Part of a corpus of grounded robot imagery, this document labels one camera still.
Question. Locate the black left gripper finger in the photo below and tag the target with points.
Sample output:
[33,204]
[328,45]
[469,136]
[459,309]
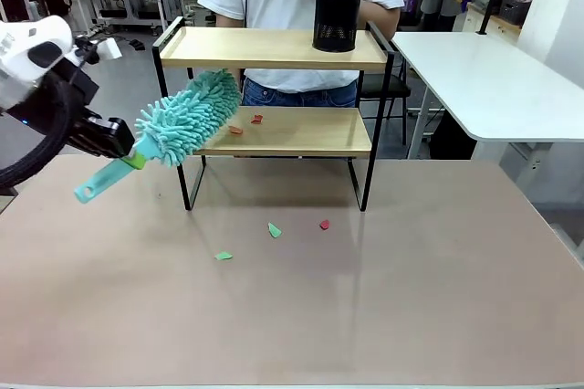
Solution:
[134,162]
[107,138]

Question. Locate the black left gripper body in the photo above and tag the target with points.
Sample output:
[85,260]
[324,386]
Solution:
[50,101]

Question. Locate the teal microfiber duster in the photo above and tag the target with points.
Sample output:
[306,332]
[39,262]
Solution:
[191,115]

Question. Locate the person's left forearm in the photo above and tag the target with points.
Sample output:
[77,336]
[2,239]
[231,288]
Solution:
[381,19]

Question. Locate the two-tier wood metal shelf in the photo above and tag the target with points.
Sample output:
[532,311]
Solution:
[274,133]

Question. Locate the black backpack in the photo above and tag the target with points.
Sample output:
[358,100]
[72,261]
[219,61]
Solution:
[57,0]

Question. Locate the red-orange paper scrap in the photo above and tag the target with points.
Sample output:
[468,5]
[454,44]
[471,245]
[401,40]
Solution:
[236,130]

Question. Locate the small green paper scrap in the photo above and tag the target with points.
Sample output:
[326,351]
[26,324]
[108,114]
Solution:
[223,256]

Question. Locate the red paper scrap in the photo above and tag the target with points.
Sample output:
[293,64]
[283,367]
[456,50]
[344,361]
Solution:
[325,224]
[257,119]

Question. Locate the large green paper scrap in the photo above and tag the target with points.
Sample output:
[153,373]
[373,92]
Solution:
[274,230]

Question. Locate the black mesh pen holder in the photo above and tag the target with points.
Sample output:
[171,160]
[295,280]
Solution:
[336,19]

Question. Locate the black chair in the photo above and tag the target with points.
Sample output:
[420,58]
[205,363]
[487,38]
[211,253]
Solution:
[388,87]

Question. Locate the large white table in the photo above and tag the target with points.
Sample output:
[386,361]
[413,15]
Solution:
[483,83]

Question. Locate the grey storage basket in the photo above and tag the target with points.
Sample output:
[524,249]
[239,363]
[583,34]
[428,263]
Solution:
[516,7]

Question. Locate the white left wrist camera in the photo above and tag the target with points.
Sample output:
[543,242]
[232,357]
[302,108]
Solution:
[109,49]

